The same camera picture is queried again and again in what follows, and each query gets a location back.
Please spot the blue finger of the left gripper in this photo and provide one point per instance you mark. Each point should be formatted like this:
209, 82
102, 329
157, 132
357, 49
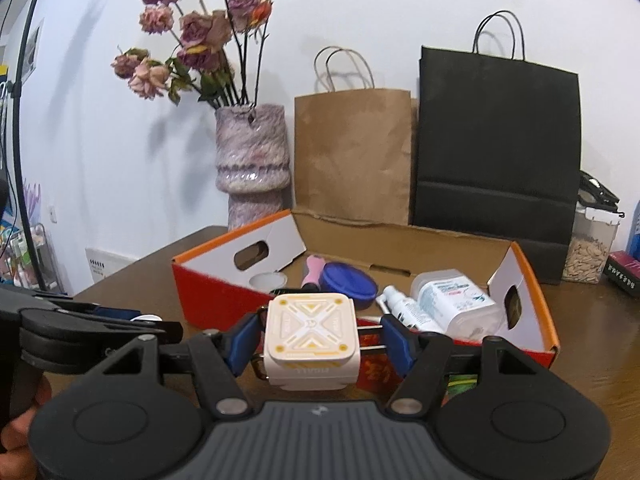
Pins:
109, 312
60, 331

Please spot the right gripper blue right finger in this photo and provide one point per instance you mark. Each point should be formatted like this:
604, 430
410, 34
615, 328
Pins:
421, 360

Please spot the pink textured ceramic vase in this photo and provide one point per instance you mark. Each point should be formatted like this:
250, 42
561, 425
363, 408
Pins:
252, 161

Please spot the dark red box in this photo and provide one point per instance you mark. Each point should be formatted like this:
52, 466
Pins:
624, 271

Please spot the clear container with seeds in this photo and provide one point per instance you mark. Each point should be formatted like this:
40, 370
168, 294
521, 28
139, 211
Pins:
596, 221

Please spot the dried pink rose bouquet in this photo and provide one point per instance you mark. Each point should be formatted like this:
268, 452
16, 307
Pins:
218, 52

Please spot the white spray bottle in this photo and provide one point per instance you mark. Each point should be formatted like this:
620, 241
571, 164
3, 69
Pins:
394, 302

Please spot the clear tape roll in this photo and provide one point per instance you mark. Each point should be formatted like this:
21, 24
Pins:
268, 281

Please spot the blue round lidded jar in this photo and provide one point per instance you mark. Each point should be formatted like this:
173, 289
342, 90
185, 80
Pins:
342, 278

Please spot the studio light on stand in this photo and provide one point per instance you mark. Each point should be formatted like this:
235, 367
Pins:
17, 179

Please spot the cream yellow plug adapter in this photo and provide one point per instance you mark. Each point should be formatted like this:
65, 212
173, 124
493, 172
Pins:
311, 343

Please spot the white booklet against wall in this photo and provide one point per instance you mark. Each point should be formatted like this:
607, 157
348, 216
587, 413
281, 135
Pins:
103, 264

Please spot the pink handled pet brush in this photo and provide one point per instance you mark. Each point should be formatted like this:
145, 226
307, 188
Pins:
313, 268

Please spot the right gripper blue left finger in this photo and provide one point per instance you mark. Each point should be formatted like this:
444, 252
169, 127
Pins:
217, 359

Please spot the cotton buds plastic box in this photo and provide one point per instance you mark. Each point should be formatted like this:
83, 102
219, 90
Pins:
456, 304

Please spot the brown paper bag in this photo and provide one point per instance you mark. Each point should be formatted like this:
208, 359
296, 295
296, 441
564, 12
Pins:
353, 153

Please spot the black paper bag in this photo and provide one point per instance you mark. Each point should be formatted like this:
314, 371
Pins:
498, 148

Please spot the red cardboard pumpkin box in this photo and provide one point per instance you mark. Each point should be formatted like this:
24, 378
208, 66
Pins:
216, 280

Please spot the blue drink can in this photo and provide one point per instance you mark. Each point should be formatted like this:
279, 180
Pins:
633, 244

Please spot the person left hand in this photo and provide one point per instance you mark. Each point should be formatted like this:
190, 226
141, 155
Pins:
16, 462

